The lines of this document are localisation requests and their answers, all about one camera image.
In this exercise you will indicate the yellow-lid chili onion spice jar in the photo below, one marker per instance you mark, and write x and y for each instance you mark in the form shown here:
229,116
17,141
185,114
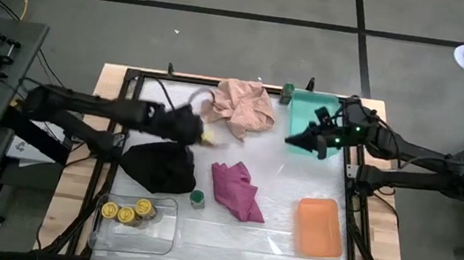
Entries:
145,208
127,216
209,137
110,210

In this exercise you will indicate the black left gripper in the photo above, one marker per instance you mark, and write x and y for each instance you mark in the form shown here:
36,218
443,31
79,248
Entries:
175,123

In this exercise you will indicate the pale pink cloth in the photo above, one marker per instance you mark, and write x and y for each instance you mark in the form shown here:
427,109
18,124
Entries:
239,106

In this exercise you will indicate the green-lid green-label spice jar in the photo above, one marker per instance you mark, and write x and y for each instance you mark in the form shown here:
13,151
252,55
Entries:
197,198
287,93

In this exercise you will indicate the orange plastic bin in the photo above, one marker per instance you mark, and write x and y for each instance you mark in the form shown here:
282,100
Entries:
320,227

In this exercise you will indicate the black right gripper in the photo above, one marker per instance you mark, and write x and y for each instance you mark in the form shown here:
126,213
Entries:
331,135

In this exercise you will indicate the teal plastic bin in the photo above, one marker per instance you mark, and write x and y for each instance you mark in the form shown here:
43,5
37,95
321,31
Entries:
305,112

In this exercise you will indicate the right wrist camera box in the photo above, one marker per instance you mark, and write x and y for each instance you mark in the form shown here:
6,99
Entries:
322,115

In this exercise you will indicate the magenta cloth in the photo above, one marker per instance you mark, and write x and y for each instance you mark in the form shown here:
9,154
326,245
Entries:
238,190

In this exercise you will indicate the clear plastic bin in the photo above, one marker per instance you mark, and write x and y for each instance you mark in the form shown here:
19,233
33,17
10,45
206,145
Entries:
157,236

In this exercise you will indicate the black cloth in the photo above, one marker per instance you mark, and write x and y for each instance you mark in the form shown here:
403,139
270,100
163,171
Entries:
161,168

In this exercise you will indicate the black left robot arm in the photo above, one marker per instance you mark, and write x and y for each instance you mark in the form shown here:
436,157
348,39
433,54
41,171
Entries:
84,105

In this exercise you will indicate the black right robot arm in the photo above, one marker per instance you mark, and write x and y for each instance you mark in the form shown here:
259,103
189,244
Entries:
411,152

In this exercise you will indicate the white paper sheet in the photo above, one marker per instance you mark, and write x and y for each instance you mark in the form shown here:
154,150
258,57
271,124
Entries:
29,151

